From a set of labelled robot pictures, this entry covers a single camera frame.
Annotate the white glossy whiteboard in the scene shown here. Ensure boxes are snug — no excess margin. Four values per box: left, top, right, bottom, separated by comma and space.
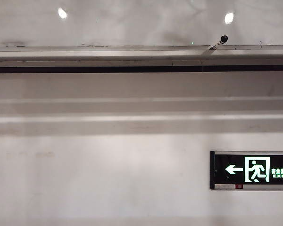
0, 0, 283, 47

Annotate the grey aluminium whiteboard tray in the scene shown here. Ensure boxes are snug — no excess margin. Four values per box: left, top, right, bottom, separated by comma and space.
0, 44, 283, 74

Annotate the small white security camera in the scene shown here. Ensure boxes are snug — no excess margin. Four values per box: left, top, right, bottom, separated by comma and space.
208, 34, 229, 50

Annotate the black green emergency exit sign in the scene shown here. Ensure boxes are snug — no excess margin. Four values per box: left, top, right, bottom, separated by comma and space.
210, 150, 283, 191

